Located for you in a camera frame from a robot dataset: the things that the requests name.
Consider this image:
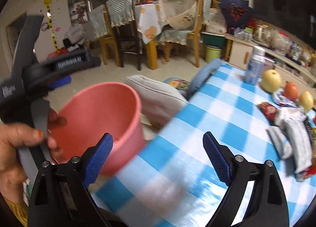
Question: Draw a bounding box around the pink plastic bucket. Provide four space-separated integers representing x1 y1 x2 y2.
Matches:
51 82 146 177

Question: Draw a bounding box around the silver foil snack bag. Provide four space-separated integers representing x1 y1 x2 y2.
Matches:
267 126 293 160

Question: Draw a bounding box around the white blue milk carton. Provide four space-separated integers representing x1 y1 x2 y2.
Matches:
276 107 312 174

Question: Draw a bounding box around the red snack wrapper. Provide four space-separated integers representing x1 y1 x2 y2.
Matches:
257 102 278 123

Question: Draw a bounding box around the green trash bin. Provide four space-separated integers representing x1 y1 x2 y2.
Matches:
205 45 222 63

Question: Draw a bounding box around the person left hand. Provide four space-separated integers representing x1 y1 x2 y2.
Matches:
0 123 63 204

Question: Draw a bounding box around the blue white checkered tablecloth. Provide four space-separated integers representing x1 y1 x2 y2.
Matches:
96 63 315 226

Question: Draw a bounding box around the yellow pear right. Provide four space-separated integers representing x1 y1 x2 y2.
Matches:
299 91 314 113

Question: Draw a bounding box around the yellow pear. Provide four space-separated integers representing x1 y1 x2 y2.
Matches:
261 69 282 93
299 91 314 113

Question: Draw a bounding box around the red apple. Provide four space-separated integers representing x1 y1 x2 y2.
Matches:
283 81 298 102

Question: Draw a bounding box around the yellow pear left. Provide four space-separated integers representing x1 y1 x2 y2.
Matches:
261 69 282 93

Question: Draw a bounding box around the white blue milk bottle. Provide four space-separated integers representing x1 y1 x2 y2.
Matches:
244 46 265 85

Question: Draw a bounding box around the dining table with cloth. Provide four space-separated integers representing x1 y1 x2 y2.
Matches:
135 3 166 70

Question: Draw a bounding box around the blue cushion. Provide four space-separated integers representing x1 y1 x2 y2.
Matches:
185 58 222 100

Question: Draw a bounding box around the wooden dining chair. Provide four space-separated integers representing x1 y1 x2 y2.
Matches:
160 0 212 68

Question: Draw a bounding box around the electric kettle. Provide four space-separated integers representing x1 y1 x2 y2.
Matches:
253 24 271 45

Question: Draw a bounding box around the mesh food cover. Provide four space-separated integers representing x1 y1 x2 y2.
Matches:
157 0 199 30

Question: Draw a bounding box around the dark blue flower bouquet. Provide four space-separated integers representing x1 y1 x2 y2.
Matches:
218 0 254 35

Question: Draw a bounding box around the black flat television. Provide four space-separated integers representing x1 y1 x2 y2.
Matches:
253 0 315 48

